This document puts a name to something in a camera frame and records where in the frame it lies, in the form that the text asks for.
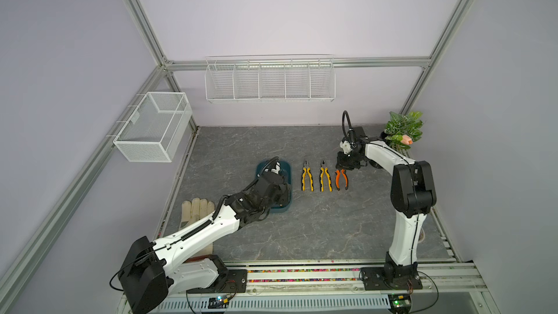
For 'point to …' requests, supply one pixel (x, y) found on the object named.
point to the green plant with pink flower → (402, 130)
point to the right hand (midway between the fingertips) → (338, 164)
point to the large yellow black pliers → (325, 170)
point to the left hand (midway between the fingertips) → (286, 188)
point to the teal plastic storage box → (285, 167)
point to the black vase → (374, 163)
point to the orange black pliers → (337, 179)
